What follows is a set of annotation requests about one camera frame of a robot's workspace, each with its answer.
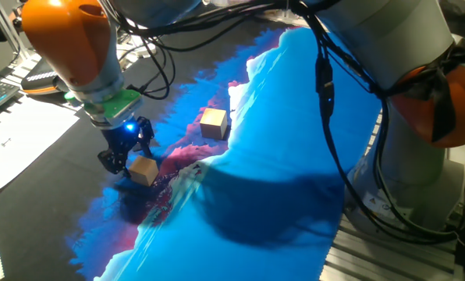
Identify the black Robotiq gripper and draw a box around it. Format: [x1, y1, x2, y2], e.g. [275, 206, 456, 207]
[97, 116, 155, 179]

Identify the large wooden cube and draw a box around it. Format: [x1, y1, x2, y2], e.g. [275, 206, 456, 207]
[127, 155, 160, 187]

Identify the green wrist mounting plate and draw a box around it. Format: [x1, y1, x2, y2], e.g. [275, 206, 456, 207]
[63, 87, 144, 121]

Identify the medium wooden cube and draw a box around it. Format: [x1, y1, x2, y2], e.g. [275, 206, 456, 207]
[199, 107, 229, 141]

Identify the black orange teach pendant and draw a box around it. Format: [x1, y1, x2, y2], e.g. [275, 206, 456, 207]
[20, 57, 72, 96]

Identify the black looped cable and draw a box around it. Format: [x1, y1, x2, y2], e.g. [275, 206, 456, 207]
[126, 37, 177, 101]

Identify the aluminium frame post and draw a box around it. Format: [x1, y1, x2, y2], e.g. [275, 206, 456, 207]
[0, 0, 25, 59]

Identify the black inline cable connector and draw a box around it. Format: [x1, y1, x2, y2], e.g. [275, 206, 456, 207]
[314, 52, 336, 126]

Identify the aluminium profile base frame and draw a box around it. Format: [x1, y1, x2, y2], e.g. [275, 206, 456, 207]
[318, 214, 465, 281]

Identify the black cloth strap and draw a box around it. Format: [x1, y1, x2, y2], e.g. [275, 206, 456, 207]
[388, 37, 465, 144]

